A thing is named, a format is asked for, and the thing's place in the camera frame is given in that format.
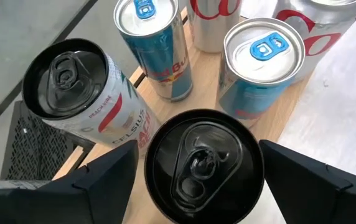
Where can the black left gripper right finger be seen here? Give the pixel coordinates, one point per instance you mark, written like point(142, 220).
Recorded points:
point(315, 199)

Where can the white Peach Vibe Celsius can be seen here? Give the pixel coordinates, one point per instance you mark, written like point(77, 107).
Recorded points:
point(103, 109)

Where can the black perforated metal box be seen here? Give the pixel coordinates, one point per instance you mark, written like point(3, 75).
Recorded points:
point(35, 146)

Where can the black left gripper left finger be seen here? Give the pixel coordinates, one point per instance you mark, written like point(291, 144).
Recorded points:
point(81, 199)

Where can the silver cola can red script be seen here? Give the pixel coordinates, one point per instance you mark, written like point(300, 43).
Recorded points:
point(321, 34)
point(212, 28)

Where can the silver blue Red Bull can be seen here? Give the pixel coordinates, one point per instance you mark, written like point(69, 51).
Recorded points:
point(156, 53)
point(259, 62)

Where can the silver pineapple print Celsius can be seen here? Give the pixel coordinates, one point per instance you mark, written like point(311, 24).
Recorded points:
point(203, 165)

